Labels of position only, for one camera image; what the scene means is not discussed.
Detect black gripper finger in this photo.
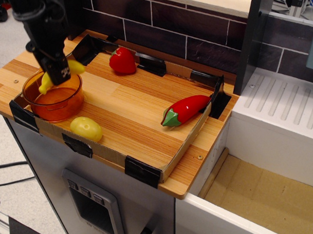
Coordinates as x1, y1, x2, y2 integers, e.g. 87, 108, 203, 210
40, 53, 71, 86

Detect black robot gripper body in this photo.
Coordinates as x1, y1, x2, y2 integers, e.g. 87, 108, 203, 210
21, 7, 67, 62

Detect yellow plastic toy banana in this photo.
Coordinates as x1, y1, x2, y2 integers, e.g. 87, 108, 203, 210
38, 60, 85, 95

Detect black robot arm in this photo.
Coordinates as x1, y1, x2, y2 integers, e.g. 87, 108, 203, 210
9, 0, 71, 85

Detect orange transparent plastic pot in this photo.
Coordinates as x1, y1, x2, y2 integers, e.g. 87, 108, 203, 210
22, 70, 84, 122

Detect yellow plastic toy potato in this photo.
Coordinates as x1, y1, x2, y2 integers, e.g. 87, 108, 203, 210
70, 116, 103, 142

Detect red plastic toy strawberry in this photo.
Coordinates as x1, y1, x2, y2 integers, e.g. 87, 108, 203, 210
109, 47, 136, 74

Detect red plastic toy chili pepper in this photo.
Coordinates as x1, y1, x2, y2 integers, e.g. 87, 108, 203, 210
161, 95, 211, 127

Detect grey toy dishwasher cabinet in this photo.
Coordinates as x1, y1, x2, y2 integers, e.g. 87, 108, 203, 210
7, 120, 175, 234

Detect white toy sink unit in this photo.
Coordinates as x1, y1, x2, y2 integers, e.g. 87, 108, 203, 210
175, 69, 313, 234

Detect black floor cables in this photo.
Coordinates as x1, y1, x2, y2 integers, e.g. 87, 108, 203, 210
0, 133, 37, 210

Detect dark grey vertical post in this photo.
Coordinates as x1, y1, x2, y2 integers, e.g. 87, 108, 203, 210
234, 0, 273, 95

